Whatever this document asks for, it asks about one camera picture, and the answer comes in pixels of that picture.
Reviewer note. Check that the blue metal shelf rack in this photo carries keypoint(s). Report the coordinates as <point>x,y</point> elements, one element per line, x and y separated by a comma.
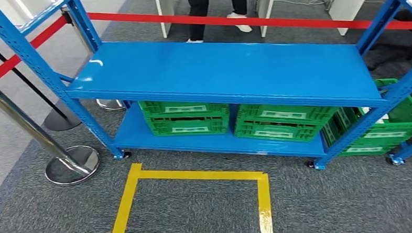
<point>224,66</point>

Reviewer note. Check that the green crate with white label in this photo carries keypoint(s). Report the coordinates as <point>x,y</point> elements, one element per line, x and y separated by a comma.
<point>184,108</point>
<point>276,133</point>
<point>189,128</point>

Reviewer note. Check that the yellow floor tape square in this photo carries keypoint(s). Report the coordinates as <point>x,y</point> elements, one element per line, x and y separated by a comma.
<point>194,174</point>

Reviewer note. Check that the green plastic crate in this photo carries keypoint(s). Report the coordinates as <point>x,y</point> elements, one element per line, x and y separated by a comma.
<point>282,114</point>
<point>364,150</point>

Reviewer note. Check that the chrome stanchion with dome base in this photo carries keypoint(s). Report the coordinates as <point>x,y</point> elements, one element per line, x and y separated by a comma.
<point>72,165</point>
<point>111,105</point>

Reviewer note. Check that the person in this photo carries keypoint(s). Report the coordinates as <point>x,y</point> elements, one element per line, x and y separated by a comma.
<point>198,11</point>

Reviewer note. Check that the long red barrier belt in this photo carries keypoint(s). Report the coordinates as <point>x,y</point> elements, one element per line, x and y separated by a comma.
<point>257,22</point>

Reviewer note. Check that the white desk with slanted panel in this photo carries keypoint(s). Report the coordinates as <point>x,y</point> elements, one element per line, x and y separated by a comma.
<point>347,5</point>

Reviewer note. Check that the short red barrier belt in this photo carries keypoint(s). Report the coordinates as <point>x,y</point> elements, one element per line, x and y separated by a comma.
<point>2,70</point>

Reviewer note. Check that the black stanchion post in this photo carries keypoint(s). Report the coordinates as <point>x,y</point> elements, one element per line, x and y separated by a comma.
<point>61,122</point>

